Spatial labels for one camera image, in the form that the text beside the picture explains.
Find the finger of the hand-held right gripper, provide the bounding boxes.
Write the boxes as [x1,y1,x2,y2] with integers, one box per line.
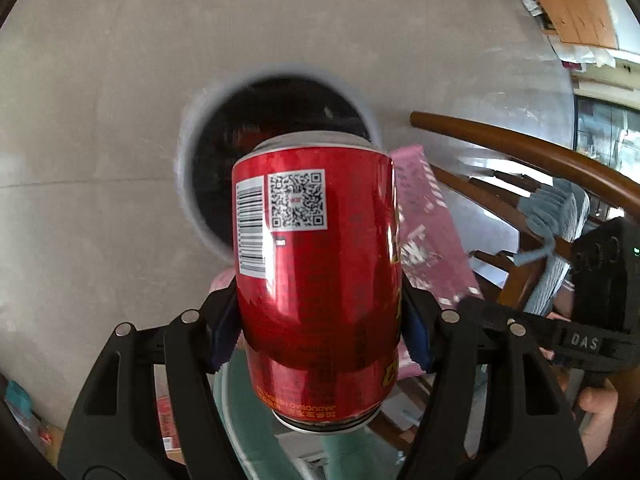
[456,296,557,356]

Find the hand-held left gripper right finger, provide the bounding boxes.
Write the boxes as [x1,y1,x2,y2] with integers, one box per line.
[397,280,588,480]

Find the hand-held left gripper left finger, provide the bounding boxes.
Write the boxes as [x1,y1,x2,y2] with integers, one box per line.
[57,277,246,480]

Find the pink packet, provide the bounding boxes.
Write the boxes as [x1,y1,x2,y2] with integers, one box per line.
[389,144,483,378]

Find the red drink can with barcode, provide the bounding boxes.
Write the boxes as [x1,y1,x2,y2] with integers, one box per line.
[231,132,403,433]

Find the round black table hole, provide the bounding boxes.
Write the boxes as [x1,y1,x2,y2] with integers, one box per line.
[172,62,383,261]

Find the person's right hand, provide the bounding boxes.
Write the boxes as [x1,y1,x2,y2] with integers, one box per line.
[577,379,623,457]

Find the grey-blue knitted cloth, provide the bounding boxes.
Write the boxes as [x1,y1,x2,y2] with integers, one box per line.
[512,177,593,316]

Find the red printed box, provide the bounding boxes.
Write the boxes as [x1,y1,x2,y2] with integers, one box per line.
[156,392,183,453]

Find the glass display cabinet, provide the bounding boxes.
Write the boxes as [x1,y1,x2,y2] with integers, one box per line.
[572,92,640,171]

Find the brown wooden chair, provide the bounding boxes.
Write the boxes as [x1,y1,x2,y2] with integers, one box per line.
[410,110,640,321]

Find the orange wooden sideboard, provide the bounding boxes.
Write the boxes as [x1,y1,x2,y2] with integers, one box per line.
[505,0,621,51]

